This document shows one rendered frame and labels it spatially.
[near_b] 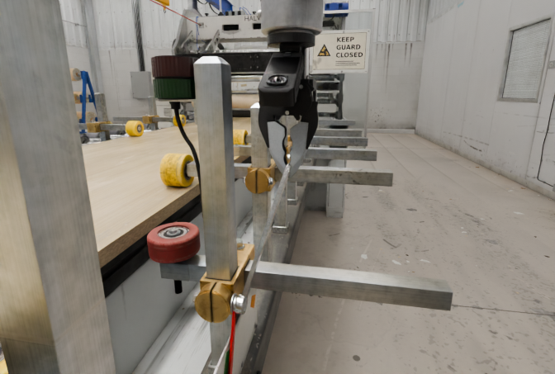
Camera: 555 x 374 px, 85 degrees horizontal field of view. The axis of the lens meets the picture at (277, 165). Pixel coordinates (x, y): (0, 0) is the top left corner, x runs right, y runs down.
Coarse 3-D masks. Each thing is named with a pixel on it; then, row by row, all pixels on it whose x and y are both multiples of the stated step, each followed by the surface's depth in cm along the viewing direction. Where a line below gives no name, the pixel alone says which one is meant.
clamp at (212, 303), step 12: (240, 252) 50; (252, 252) 51; (240, 264) 46; (204, 276) 43; (240, 276) 44; (204, 288) 41; (216, 288) 40; (228, 288) 41; (240, 288) 45; (192, 300) 42; (204, 300) 40; (216, 300) 40; (228, 300) 40; (204, 312) 41; (216, 312) 40; (228, 312) 40
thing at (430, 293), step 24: (168, 264) 48; (192, 264) 48; (264, 264) 48; (288, 264) 48; (264, 288) 46; (288, 288) 46; (312, 288) 45; (336, 288) 44; (360, 288) 43; (384, 288) 43; (408, 288) 42; (432, 288) 42
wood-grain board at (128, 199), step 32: (192, 128) 195; (96, 160) 103; (128, 160) 103; (160, 160) 103; (96, 192) 70; (128, 192) 70; (160, 192) 70; (192, 192) 73; (96, 224) 53; (128, 224) 53
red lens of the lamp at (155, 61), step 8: (160, 56) 35; (168, 56) 35; (176, 56) 35; (152, 64) 36; (160, 64) 35; (168, 64) 35; (176, 64) 35; (184, 64) 36; (192, 64) 36; (152, 72) 37; (160, 72) 36; (168, 72) 35; (176, 72) 36; (184, 72) 36; (192, 72) 37
